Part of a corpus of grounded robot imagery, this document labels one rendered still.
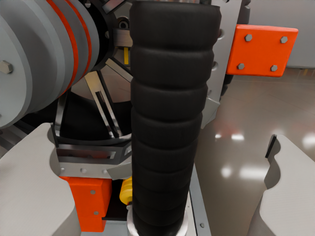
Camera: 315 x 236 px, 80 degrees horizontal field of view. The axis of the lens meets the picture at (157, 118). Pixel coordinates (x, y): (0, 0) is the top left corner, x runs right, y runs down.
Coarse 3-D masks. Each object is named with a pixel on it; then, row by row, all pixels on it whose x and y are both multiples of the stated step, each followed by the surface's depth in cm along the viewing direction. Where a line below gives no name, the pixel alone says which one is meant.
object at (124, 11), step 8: (88, 0) 70; (128, 0) 70; (136, 0) 70; (144, 0) 70; (152, 0) 70; (120, 8) 68; (128, 8) 67; (128, 16) 69; (120, 48) 78; (128, 48) 78; (120, 56) 80; (128, 56) 80; (128, 64) 81
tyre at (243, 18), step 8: (248, 0) 32; (240, 8) 32; (248, 8) 33; (240, 16) 33; (248, 16) 33; (224, 80) 38; (224, 88) 39; (24, 128) 45; (72, 144) 47; (112, 144) 47; (120, 144) 46
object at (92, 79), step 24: (96, 0) 34; (120, 0) 34; (96, 24) 39; (96, 72) 40; (120, 72) 40; (72, 96) 62; (96, 96) 43; (24, 120) 44; (48, 120) 48; (72, 120) 52; (96, 120) 55; (120, 120) 53; (96, 144) 46
